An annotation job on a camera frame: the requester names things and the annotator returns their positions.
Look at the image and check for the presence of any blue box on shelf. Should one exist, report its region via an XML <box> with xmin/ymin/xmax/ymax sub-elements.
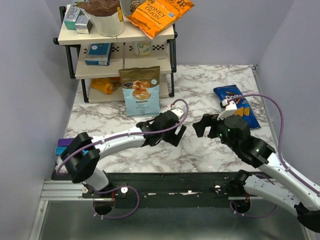
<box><xmin>84</xmin><ymin>43</ymin><xmax>113</xmax><ymax>66</ymax></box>

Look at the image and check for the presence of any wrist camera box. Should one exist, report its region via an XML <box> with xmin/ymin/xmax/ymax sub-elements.
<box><xmin>170</xmin><ymin>107</ymin><xmax>185</xmax><ymax>120</ymax></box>
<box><xmin>217</xmin><ymin>99</ymin><xmax>238</xmax><ymax>121</ymax></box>

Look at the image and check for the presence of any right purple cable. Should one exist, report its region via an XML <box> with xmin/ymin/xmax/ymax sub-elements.
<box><xmin>231</xmin><ymin>92</ymin><xmax>320</xmax><ymax>195</ymax></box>

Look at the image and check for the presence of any purple box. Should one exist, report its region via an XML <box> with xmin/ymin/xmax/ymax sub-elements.
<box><xmin>57</xmin><ymin>138</ymin><xmax>74</xmax><ymax>147</ymax></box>

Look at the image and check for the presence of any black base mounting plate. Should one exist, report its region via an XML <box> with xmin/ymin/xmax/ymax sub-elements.
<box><xmin>51</xmin><ymin>162</ymin><xmax>278</xmax><ymax>210</ymax></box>

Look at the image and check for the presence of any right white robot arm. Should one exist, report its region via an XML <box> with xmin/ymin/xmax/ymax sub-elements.
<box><xmin>192</xmin><ymin>114</ymin><xmax>320</xmax><ymax>233</ymax></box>

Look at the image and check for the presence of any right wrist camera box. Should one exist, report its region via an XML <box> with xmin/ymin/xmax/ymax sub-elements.
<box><xmin>217</xmin><ymin>99</ymin><xmax>238</xmax><ymax>121</ymax></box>

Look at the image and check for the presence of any black and cream shelf rack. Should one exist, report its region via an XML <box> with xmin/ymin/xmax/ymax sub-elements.
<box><xmin>53</xmin><ymin>21</ymin><xmax>178</xmax><ymax>103</ymax></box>

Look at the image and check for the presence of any orange honey dijon chip bag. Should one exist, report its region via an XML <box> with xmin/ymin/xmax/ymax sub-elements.
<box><xmin>126</xmin><ymin>0</ymin><xmax>194</xmax><ymax>40</ymax></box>

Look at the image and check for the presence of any silver small box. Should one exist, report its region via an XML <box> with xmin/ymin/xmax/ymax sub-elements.
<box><xmin>74</xmin><ymin>14</ymin><xmax>93</xmax><ymax>35</ymax></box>

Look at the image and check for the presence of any shiny blue box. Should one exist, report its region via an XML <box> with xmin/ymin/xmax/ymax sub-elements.
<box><xmin>55</xmin><ymin>146</ymin><xmax>78</xmax><ymax>156</ymax></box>

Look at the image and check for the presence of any white cup on shelf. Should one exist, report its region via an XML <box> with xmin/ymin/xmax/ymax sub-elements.
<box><xmin>132</xmin><ymin>41</ymin><xmax>152</xmax><ymax>57</ymax></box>

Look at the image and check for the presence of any white and brown paper bag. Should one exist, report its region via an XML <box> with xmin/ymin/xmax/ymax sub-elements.
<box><xmin>76</xmin><ymin>0</ymin><xmax>125</xmax><ymax>37</ymax></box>

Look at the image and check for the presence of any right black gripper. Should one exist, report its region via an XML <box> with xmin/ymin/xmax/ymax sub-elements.
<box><xmin>192</xmin><ymin>110</ymin><xmax>238</xmax><ymax>152</ymax></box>

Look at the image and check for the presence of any white carton top shelf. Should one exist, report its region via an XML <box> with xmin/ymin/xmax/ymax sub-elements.
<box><xmin>120</xmin><ymin>0</ymin><xmax>145</xmax><ymax>16</ymax></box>

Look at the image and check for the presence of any teal RO box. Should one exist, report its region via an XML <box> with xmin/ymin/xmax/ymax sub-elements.
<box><xmin>63</xmin><ymin>0</ymin><xmax>88</xmax><ymax>31</ymax></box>

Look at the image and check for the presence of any aluminium rail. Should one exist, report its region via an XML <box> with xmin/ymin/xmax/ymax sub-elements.
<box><xmin>40</xmin><ymin>180</ymin><xmax>83</xmax><ymax>201</ymax></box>

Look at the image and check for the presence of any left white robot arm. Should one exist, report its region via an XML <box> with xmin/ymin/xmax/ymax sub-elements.
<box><xmin>56</xmin><ymin>108</ymin><xmax>188</xmax><ymax>198</ymax></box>

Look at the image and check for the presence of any cassava chips bag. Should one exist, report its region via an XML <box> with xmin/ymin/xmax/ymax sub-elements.
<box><xmin>119</xmin><ymin>66</ymin><xmax>160</xmax><ymax>117</ymax></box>

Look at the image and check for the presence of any blue doritos bag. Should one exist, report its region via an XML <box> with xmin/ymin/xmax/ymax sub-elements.
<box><xmin>213</xmin><ymin>84</ymin><xmax>262</xmax><ymax>130</ymax></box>

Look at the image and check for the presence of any orange snack bag bottom shelf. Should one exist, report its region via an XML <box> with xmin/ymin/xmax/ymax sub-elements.
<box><xmin>90</xmin><ymin>76</ymin><xmax>121</xmax><ymax>95</ymax></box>

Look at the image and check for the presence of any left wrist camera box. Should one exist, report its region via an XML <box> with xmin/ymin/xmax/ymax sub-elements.
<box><xmin>170</xmin><ymin>107</ymin><xmax>185</xmax><ymax>120</ymax></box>

